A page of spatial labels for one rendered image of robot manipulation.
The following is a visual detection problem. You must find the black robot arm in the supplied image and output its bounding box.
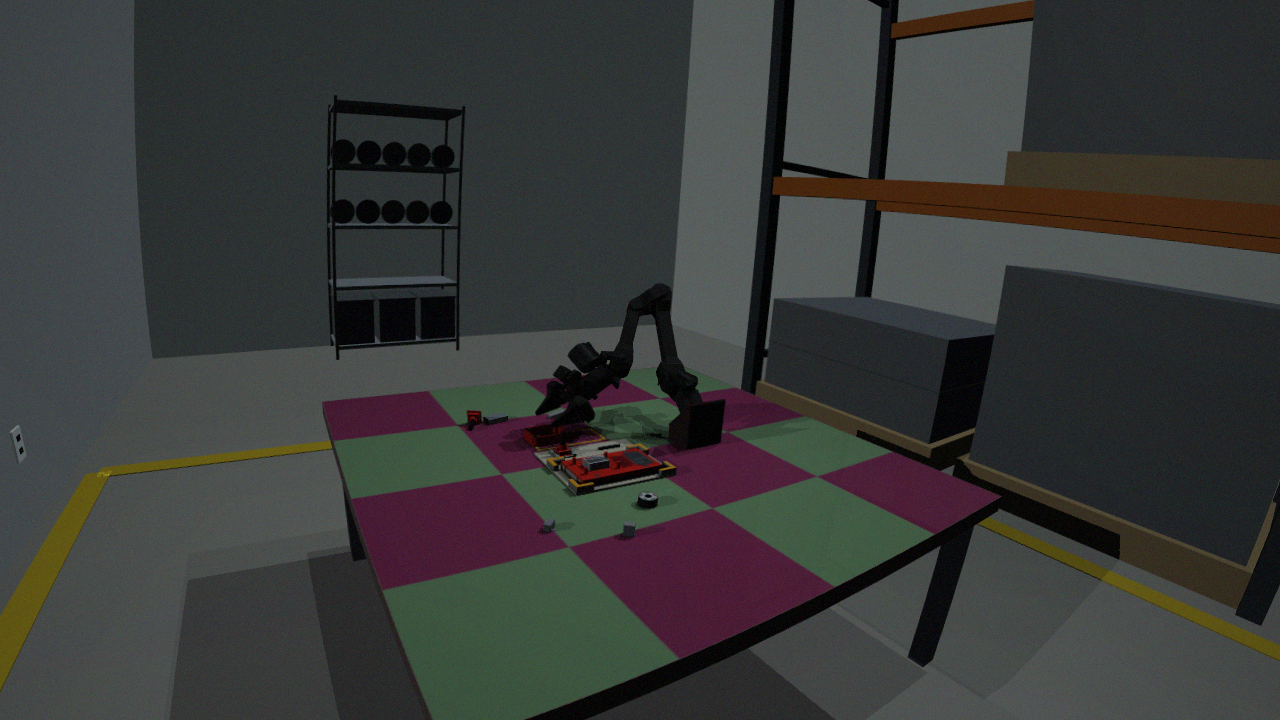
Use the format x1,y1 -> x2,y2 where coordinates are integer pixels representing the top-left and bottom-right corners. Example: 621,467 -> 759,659
553,283 -> 703,413

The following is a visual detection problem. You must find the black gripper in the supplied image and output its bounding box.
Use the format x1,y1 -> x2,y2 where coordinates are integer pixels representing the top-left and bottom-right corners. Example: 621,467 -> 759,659
535,375 -> 599,427

